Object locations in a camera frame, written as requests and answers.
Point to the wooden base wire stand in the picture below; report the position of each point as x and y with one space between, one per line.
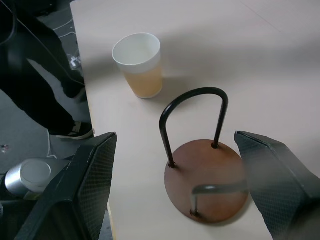
202 180

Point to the person's black trouser leg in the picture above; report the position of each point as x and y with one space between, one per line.
47 47
27 97

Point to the black and white sneaker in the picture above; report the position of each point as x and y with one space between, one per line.
80 131

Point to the white plug on floor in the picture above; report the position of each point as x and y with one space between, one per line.
74 62

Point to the white and orange paper cup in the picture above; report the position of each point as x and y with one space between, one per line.
143 80

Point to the silver round robot joint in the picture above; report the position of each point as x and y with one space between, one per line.
27 175

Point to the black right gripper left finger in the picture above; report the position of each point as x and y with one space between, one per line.
75 195

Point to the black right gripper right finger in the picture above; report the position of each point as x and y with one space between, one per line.
282 190

